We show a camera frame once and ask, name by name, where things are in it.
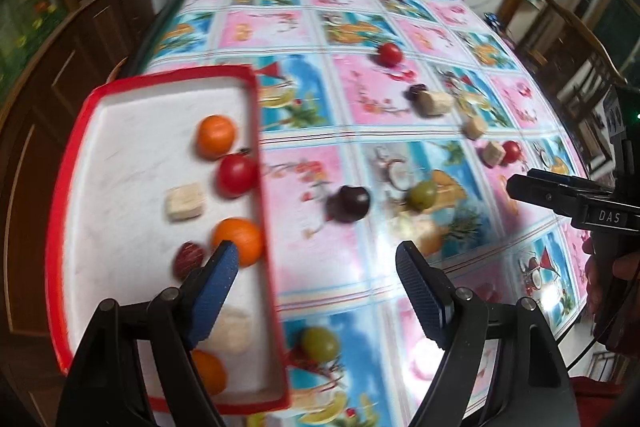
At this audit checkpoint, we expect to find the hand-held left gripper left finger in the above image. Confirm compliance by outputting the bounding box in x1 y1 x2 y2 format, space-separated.
55 239 241 427

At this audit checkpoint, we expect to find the orange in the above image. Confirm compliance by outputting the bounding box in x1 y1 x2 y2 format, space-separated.
211 217 265 268
191 349 228 397
195 114 237 160

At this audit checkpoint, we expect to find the printed fruit tablecloth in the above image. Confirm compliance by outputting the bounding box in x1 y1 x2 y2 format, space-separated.
120 0 591 427

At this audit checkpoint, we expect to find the floral wall poster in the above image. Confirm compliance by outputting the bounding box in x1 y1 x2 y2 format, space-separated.
0 0 71 82

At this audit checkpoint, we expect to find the person's right hand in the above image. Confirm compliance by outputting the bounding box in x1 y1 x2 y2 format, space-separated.
581 237 640 325

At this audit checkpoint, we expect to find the red tray with white inside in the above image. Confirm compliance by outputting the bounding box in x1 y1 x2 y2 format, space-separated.
44 64 293 415

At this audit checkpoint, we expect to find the wooden chair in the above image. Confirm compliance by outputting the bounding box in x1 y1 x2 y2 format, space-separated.
520 0 632 168

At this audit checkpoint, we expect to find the wooden cabinet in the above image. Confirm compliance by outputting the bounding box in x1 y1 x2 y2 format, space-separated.
0 0 157 358

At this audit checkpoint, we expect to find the sugarcane piece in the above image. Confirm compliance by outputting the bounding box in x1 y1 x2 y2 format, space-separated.
462 116 488 140
207 304 255 355
419 91 455 116
480 142 506 168
165 182 207 223

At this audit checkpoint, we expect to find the red garment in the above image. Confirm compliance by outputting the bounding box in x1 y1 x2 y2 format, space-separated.
572 374 640 427

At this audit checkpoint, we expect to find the green grape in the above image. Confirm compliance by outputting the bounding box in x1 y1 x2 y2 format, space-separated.
407 180 440 210
300 326 341 360

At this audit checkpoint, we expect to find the red date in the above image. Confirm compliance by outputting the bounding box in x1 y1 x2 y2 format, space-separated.
172 241 206 282

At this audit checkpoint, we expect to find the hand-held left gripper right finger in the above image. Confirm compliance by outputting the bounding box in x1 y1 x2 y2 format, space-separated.
395 242 581 427

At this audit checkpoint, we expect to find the large red tomato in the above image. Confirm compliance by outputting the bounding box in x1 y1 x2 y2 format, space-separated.
216 148 262 200

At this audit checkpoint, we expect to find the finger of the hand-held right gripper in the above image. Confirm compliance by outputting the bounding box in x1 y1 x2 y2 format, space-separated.
527 168 615 196
506 174 601 228

